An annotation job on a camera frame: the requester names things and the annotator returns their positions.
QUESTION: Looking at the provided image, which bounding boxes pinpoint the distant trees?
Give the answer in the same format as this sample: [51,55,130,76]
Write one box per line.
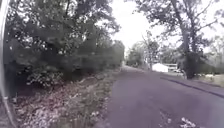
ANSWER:
[125,34,161,70]

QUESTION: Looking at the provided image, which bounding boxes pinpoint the leaf-strewn dirt verge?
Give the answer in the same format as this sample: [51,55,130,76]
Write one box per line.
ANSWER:
[0,68,122,128]

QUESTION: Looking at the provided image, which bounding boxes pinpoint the tall tree with ivy trunk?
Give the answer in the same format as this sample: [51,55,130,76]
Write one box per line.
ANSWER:
[133,0,224,80]

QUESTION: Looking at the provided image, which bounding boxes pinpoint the grey asphalt road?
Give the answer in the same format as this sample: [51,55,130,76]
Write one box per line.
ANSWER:
[94,65,224,128]

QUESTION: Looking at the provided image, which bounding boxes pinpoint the grass verge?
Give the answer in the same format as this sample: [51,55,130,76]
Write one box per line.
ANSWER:
[196,73,224,88]

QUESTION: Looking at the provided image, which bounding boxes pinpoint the wood of dense trees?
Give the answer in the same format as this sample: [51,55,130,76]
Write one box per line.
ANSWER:
[3,0,126,88]

